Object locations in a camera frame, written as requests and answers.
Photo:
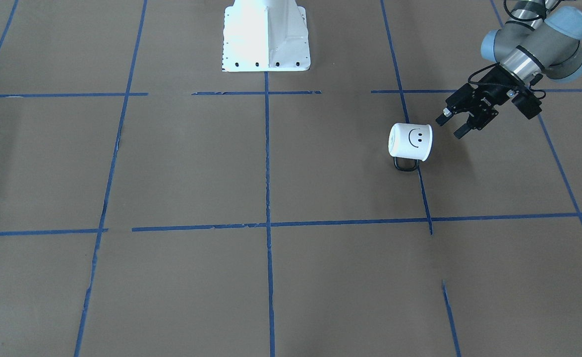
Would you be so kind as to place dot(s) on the white smiley mug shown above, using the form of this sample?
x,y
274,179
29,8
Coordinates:
x,y
411,142

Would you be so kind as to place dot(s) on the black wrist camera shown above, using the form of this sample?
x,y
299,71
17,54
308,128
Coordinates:
x,y
529,100

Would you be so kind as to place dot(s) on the white pedestal column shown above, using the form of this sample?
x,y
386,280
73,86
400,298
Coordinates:
x,y
265,36

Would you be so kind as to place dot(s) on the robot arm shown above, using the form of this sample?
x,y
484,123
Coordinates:
x,y
540,39

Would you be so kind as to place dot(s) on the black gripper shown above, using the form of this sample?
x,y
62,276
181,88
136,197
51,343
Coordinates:
x,y
489,88

